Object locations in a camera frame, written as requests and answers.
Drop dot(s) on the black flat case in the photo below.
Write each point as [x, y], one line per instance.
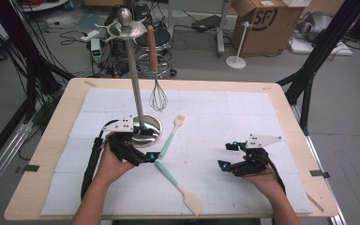
[206, 22]

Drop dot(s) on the metal utensil stand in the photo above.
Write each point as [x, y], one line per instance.
[137, 93]

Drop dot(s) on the white round table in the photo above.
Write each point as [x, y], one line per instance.
[43, 6]

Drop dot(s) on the grey metal table leg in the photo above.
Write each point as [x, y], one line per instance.
[221, 31]

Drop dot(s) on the person's left hand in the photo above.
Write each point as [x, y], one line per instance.
[112, 168]

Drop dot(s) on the white keyboard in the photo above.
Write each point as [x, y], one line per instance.
[295, 2]

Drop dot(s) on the aluminium rail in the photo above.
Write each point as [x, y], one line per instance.
[0, 162]

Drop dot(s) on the black round stool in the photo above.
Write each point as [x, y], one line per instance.
[162, 39]

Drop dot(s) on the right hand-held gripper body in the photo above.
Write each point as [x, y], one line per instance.
[261, 141]

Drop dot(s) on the black tape strip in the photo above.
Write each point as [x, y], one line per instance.
[318, 173]
[31, 168]

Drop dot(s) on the brown tape strip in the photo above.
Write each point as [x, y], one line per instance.
[315, 202]

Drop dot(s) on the cardboard box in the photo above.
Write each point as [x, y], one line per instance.
[272, 37]

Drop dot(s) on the white power strip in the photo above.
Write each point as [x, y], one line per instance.
[90, 35]

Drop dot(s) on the white hanging stand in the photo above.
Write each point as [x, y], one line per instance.
[236, 62]

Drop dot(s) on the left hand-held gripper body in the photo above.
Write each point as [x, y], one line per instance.
[120, 125]

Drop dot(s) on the grey bag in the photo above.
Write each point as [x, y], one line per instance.
[317, 25]

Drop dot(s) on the person's right hand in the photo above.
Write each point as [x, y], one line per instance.
[264, 184]

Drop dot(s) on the white device with green display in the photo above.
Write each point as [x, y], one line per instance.
[95, 50]

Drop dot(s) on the black frame post with brace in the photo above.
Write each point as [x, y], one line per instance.
[325, 43]

